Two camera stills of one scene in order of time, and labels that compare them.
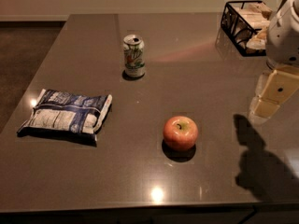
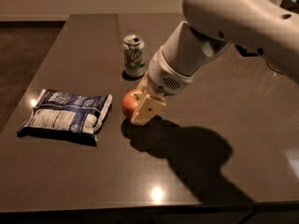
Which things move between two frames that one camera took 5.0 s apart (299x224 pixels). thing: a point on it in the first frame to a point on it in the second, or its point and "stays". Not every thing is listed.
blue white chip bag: [67, 115] stays
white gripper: [284, 39] to [164, 75]
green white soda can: [134, 49] stays
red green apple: [180, 133] to [130, 102]
